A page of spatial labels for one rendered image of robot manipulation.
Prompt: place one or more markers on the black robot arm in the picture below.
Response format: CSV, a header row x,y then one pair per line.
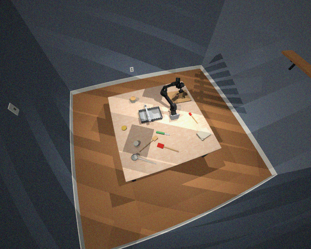
x,y
164,94

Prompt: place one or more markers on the grey canister with wooden lid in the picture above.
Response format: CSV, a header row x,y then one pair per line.
x,y
133,99

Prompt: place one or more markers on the red spatula with wooden handle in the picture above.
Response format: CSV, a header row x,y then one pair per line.
x,y
161,146

